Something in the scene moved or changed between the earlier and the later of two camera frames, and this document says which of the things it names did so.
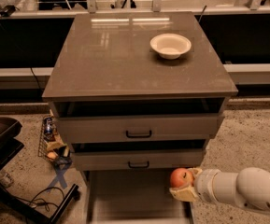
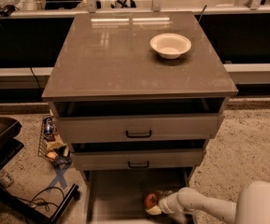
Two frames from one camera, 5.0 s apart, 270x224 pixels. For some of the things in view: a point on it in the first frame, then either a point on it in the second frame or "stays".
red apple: x=181 y=177 -> x=150 y=201
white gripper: x=204 y=183 -> x=164 y=203
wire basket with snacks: x=52 y=147 stays
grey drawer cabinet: x=136 y=95 stays
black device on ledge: x=7 y=10 stays
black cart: x=2 y=144 stays
